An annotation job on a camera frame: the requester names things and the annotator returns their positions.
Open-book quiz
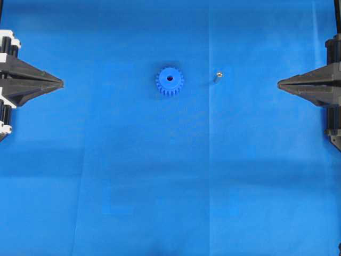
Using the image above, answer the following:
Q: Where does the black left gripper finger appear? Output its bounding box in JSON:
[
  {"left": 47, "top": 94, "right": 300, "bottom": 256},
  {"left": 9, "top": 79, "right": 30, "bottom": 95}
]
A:
[
  {"left": 1, "top": 78, "right": 63, "bottom": 107},
  {"left": 1, "top": 54, "right": 63, "bottom": 84}
]

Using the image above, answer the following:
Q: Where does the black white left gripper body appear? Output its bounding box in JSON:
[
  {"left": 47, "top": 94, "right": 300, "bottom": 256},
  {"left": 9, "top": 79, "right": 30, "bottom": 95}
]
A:
[{"left": 0, "top": 29, "right": 22, "bottom": 142}]

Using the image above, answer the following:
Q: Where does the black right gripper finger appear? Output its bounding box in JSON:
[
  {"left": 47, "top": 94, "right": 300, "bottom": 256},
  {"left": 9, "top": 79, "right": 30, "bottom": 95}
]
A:
[
  {"left": 278, "top": 85, "right": 340, "bottom": 107},
  {"left": 278, "top": 62, "right": 340, "bottom": 86}
]

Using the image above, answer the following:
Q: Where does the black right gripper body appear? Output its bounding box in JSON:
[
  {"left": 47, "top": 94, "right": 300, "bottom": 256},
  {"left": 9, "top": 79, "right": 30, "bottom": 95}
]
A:
[{"left": 325, "top": 33, "right": 340, "bottom": 151}]

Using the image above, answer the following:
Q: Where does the blue plastic spur gear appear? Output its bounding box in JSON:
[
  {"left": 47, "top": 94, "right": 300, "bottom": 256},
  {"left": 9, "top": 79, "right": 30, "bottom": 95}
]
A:
[{"left": 155, "top": 67, "right": 184, "bottom": 97}]

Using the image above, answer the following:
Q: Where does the blue table mat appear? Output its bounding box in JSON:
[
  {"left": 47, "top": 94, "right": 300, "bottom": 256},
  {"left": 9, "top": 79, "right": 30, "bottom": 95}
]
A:
[{"left": 1, "top": 1, "right": 340, "bottom": 255}]

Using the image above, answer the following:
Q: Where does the black cable upper right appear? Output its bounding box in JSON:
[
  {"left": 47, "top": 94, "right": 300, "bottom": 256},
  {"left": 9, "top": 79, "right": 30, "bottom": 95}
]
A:
[{"left": 333, "top": 0, "right": 341, "bottom": 35}]

